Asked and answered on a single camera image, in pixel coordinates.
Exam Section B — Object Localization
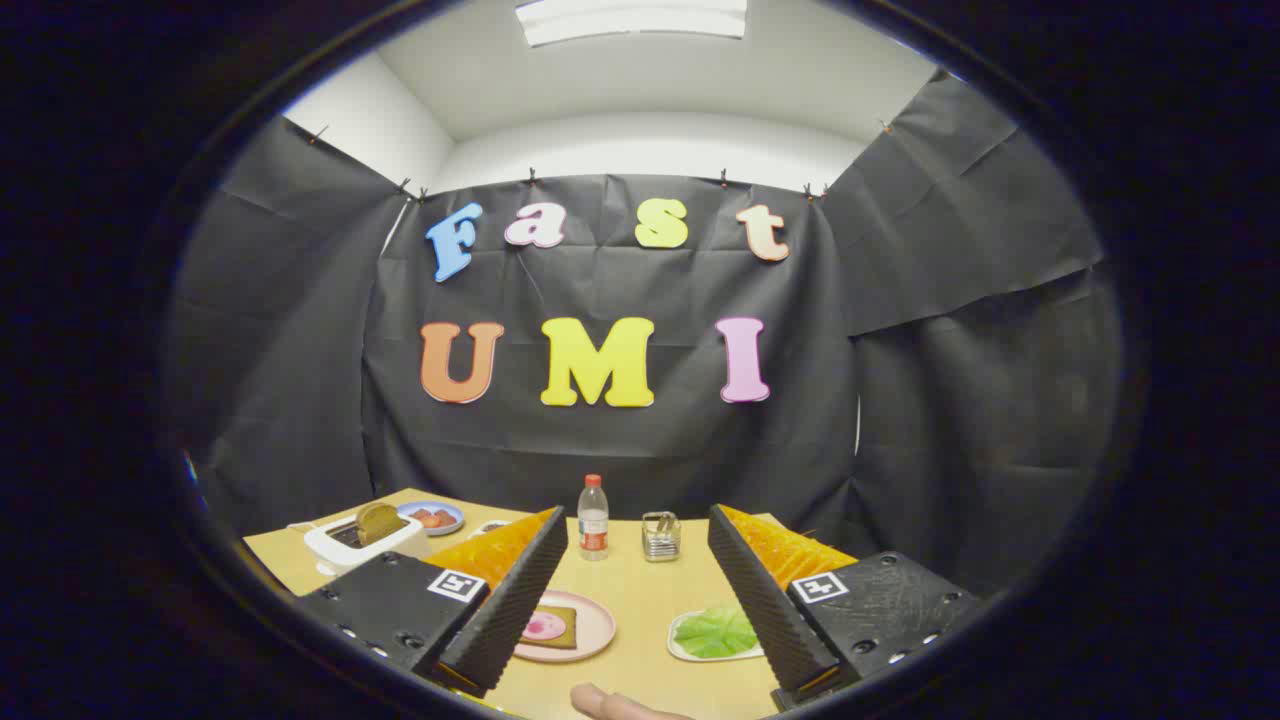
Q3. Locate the white toaster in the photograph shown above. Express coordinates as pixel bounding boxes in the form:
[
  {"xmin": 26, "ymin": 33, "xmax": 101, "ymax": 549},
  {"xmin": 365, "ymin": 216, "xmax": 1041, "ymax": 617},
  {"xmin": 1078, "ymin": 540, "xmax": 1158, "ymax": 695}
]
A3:
[{"xmin": 303, "ymin": 512, "xmax": 426, "ymax": 576}]

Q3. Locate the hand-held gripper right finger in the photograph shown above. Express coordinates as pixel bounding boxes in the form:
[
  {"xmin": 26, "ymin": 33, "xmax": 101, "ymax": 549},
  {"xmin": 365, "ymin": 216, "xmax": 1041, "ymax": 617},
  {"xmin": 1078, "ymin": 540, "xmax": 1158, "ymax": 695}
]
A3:
[{"xmin": 708, "ymin": 504, "xmax": 986, "ymax": 713}]

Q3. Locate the clear plastic water bottle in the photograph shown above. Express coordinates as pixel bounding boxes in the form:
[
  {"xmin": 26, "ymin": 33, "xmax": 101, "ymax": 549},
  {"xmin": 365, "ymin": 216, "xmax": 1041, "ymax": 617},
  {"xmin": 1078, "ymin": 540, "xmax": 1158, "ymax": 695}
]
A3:
[{"xmin": 578, "ymin": 474, "xmax": 610, "ymax": 561}]

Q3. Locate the bread slice under ham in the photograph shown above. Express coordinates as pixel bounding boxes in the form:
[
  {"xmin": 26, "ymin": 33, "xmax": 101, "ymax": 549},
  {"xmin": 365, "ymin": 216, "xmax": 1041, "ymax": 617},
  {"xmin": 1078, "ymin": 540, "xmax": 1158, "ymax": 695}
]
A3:
[{"xmin": 522, "ymin": 605, "xmax": 579, "ymax": 651}]

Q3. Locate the pink plate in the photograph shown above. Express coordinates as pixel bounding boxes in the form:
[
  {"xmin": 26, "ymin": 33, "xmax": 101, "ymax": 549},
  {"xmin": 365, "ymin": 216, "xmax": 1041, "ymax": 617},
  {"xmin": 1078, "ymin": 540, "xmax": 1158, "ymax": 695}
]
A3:
[{"xmin": 513, "ymin": 590, "xmax": 617, "ymax": 663}]

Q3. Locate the small white dish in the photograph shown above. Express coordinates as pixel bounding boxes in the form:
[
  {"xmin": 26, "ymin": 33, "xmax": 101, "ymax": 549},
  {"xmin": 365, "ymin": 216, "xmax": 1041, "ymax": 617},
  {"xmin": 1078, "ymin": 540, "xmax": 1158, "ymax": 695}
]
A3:
[{"xmin": 667, "ymin": 608, "xmax": 766, "ymax": 663}]

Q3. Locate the brown toasted bread slice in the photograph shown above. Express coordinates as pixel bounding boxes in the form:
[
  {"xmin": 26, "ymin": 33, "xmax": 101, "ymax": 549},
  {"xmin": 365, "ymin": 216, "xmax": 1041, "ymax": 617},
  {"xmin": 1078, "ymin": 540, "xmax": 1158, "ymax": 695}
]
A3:
[{"xmin": 356, "ymin": 502, "xmax": 406, "ymax": 547}]

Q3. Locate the black backdrop cloth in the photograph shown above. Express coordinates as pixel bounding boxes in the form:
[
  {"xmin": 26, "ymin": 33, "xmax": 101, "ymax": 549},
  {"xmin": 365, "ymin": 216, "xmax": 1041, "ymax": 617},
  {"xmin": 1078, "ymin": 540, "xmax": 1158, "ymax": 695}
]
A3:
[{"xmin": 165, "ymin": 70, "xmax": 1126, "ymax": 601}]

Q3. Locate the blue plate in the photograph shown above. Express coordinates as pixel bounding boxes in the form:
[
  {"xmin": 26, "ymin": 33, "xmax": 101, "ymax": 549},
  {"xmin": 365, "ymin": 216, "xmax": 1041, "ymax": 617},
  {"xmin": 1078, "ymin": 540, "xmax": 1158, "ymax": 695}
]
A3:
[{"xmin": 396, "ymin": 500, "xmax": 466, "ymax": 537}]

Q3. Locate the metal wire basket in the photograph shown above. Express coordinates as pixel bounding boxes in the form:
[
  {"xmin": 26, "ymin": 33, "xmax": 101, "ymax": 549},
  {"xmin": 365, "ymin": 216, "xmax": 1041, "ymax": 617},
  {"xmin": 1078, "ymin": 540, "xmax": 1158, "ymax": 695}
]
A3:
[{"xmin": 642, "ymin": 511, "xmax": 682, "ymax": 563}]

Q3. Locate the green lettuce leaf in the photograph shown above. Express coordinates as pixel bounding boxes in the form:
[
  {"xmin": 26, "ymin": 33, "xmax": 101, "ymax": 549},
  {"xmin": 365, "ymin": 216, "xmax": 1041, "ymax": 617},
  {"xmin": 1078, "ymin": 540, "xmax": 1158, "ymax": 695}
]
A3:
[{"xmin": 673, "ymin": 603, "xmax": 761, "ymax": 659}]

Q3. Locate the ceiling light panel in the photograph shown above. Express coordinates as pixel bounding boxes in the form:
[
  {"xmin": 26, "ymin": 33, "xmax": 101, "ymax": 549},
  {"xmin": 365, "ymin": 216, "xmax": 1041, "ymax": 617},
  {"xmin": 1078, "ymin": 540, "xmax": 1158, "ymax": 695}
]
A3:
[{"xmin": 515, "ymin": 0, "xmax": 749, "ymax": 48}]

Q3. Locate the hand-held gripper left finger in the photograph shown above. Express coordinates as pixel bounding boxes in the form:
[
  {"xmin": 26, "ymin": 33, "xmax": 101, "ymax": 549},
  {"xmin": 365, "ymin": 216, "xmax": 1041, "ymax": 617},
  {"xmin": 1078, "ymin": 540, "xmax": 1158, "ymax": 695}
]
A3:
[{"xmin": 295, "ymin": 506, "xmax": 568, "ymax": 699}]

